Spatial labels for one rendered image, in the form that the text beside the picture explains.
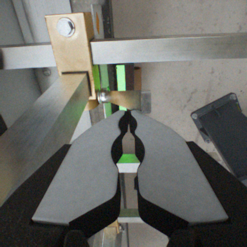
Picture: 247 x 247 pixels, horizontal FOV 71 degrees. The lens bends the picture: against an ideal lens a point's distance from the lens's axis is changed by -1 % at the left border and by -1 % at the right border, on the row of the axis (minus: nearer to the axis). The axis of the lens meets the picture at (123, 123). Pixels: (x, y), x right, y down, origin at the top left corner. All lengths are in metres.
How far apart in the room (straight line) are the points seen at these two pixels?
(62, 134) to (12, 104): 0.33
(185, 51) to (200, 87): 1.03
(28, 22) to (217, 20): 0.97
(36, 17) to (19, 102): 0.21
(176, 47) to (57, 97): 0.17
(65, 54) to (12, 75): 0.25
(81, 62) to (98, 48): 0.03
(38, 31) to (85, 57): 0.30
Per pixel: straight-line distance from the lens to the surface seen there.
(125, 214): 0.61
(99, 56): 0.26
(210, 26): 1.21
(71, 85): 0.22
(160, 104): 1.27
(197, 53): 0.28
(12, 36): 0.53
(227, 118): 1.27
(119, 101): 0.17
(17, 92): 0.51
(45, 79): 0.58
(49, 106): 0.18
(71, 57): 0.26
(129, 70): 0.43
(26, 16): 0.56
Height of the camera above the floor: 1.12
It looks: 57 degrees down
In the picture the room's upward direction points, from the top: 177 degrees counter-clockwise
